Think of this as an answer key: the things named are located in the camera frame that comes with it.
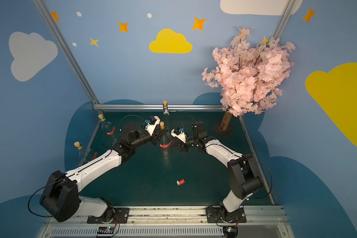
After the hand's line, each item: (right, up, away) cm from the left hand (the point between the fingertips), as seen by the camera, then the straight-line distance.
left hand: (165, 125), depth 77 cm
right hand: (+5, -9, +9) cm, 14 cm away
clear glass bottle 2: (-1, -11, +9) cm, 15 cm away
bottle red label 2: (0, -12, +6) cm, 13 cm away
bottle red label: (+8, -34, +9) cm, 36 cm away
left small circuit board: (-29, -52, -4) cm, 60 cm away
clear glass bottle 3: (-41, -9, +27) cm, 50 cm away
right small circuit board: (+33, -54, -3) cm, 63 cm away
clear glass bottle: (-1, +7, +12) cm, 14 cm away
